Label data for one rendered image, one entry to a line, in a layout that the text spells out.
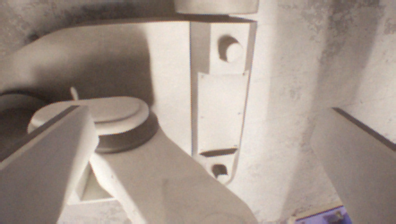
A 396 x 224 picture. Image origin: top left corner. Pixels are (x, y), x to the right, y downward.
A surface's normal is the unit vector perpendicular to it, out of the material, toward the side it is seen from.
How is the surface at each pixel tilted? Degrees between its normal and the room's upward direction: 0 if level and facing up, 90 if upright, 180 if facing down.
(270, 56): 0
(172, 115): 0
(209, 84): 0
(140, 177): 90
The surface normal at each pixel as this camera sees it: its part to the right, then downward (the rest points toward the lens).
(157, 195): 0.00, -0.86
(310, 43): 0.18, 0.50
